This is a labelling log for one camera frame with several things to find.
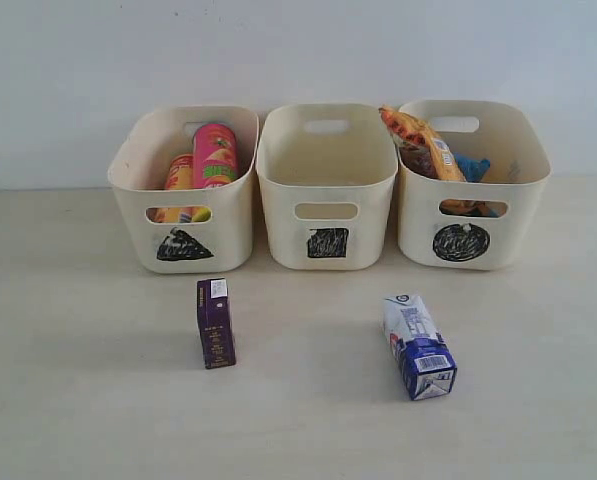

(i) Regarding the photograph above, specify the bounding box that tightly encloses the pink chips can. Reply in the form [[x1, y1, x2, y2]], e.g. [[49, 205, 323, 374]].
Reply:
[[192, 123, 239, 189]]

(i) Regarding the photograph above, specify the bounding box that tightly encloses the cream bin with circle mark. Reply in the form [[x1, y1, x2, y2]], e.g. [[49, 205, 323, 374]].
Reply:
[[398, 100, 551, 270]]

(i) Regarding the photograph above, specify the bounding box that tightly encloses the yellow chips can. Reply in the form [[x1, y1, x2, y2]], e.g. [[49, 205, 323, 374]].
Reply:
[[150, 153, 197, 225]]

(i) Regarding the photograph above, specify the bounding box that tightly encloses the cream bin with square mark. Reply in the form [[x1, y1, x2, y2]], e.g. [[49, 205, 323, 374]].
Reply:
[[256, 104, 398, 270]]

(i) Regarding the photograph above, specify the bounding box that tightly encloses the purple juice carton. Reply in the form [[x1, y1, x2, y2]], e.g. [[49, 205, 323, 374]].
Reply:
[[196, 278, 237, 370]]

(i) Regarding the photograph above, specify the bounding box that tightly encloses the blue white milk carton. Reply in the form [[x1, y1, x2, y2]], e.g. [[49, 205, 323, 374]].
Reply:
[[383, 294, 457, 401]]

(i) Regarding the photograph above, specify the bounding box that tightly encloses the cream bin with triangle mark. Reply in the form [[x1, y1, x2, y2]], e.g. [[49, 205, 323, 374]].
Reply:
[[108, 106, 260, 274]]

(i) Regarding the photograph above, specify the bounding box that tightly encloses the blue snack bag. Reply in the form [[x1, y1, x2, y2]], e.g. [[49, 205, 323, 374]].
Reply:
[[454, 154, 491, 183]]

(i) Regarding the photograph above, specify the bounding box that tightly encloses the orange chip bag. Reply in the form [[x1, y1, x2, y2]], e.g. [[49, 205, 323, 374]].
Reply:
[[379, 105, 507, 218]]

